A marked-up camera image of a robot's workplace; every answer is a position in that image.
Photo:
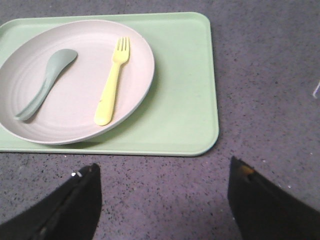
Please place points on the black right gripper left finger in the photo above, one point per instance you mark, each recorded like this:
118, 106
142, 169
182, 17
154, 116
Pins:
71, 212

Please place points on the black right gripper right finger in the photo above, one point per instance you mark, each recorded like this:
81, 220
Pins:
263, 211

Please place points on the yellow plastic fork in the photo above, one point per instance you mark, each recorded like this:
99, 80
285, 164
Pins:
105, 108

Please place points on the beige round plate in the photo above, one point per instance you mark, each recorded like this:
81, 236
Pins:
67, 114

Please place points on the light green rectangular tray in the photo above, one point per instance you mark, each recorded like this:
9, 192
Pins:
177, 117

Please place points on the sage green spoon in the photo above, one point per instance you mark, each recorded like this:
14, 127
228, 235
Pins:
54, 67

